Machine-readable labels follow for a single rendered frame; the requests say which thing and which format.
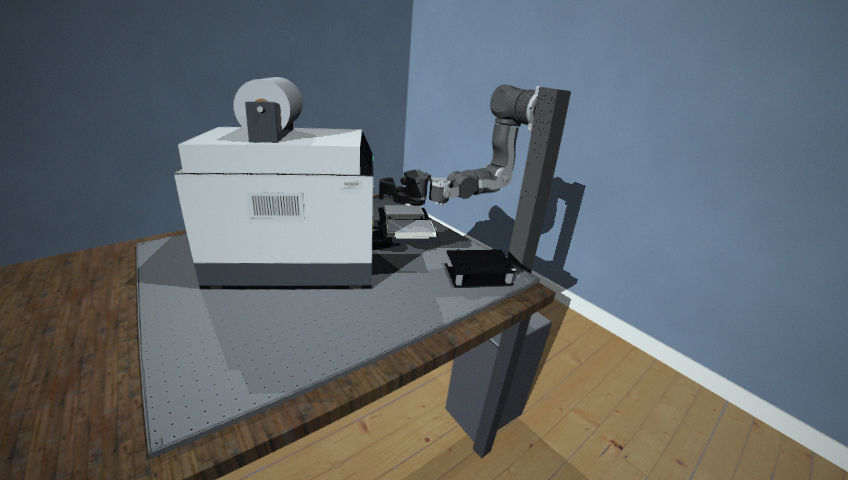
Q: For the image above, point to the grey cylinder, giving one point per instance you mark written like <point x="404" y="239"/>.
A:
<point x="287" y="96"/>

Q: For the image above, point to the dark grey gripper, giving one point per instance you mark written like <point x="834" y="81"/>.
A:
<point x="416" y="184"/>

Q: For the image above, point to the black rectangular frame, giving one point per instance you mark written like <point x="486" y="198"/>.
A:
<point x="462" y="264"/>
<point x="383" y="219"/>

